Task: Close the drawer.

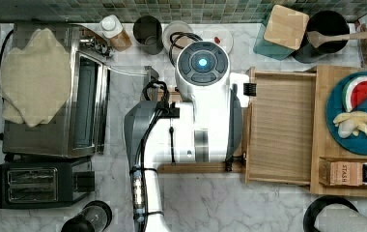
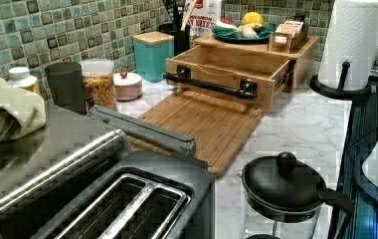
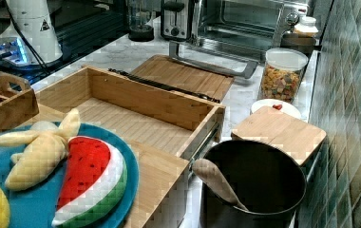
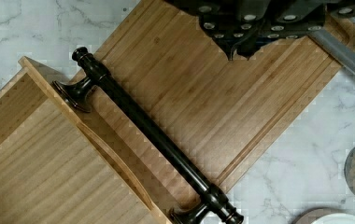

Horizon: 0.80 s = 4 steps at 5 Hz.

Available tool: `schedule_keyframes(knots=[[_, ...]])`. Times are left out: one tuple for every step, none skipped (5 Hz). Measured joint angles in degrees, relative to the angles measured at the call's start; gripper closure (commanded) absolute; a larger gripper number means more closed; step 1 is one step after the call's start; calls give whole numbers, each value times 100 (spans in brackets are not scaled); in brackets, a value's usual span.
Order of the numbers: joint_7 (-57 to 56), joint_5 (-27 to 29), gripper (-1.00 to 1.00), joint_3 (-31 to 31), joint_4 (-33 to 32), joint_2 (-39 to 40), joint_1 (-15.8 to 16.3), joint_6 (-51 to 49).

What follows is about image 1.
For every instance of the wooden drawer with black handle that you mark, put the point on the wooden drawer with black handle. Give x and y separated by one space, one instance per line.
280 119

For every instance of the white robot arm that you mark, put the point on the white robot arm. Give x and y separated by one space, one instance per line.
205 126

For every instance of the wooden drawer cabinet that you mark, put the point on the wooden drawer cabinet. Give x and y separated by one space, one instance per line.
324 146

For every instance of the clear cereal jar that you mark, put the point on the clear cereal jar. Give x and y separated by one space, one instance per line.
171 31

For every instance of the white small plate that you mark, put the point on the white small plate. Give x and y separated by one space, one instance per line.
219 35

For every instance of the grey metal cup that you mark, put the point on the grey metal cup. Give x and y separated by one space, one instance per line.
147 31

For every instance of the stainless toaster oven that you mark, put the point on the stainless toaster oven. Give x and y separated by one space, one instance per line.
78 129

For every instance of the white lid spice jar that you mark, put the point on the white lid spice jar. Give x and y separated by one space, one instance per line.
113 30

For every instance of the black cylindrical grinder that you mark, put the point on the black cylindrical grinder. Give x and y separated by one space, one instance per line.
96 216

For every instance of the wooden lid teal container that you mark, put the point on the wooden lid teal container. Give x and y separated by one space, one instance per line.
281 33

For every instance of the wooden spoon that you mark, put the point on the wooden spoon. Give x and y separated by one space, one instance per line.
317 39

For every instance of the beige cloth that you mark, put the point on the beige cloth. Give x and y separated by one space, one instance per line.
35 80

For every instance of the wooden tea box tray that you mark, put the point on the wooden tea box tray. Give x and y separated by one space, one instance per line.
324 172

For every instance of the plush peeled banana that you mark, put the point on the plush peeled banana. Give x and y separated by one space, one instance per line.
351 123

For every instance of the black pot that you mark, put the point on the black pot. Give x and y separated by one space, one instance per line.
327 23

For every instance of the black toaster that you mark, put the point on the black toaster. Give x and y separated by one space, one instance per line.
44 184

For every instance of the paper towel roll holder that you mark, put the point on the paper towel roll holder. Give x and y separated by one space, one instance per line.
333 214

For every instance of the plush watermelon slice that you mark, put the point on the plush watermelon slice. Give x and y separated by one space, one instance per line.
354 93

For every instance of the brown stash tea box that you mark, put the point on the brown stash tea box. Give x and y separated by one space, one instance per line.
346 174

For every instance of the blue round plate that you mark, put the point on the blue round plate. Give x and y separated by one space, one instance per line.
334 106

